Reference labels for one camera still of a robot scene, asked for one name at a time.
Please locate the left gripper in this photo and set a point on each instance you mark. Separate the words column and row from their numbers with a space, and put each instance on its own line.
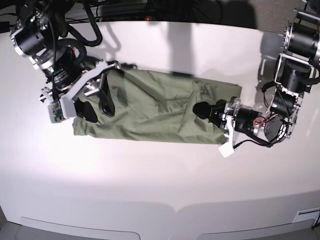
column 232, row 116

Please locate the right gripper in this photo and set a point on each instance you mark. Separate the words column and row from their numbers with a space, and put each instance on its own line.
column 92, row 82

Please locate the sage green T-shirt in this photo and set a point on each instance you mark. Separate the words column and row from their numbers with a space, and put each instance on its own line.
column 158, row 107

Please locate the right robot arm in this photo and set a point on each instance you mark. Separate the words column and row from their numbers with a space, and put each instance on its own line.
column 43, row 35

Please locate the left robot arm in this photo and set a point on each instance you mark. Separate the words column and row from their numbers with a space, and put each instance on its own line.
column 297, row 70

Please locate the black power strip red light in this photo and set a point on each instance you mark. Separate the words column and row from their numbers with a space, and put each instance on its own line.
column 113, row 14

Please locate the white label sticker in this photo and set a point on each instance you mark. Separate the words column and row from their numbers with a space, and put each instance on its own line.
column 308, row 214

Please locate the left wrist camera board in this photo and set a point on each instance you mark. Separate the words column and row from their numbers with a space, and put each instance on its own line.
column 227, row 149

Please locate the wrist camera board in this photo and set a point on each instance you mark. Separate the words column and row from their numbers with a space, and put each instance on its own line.
column 227, row 149
column 55, row 112

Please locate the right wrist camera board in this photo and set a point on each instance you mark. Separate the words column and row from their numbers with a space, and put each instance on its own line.
column 55, row 112

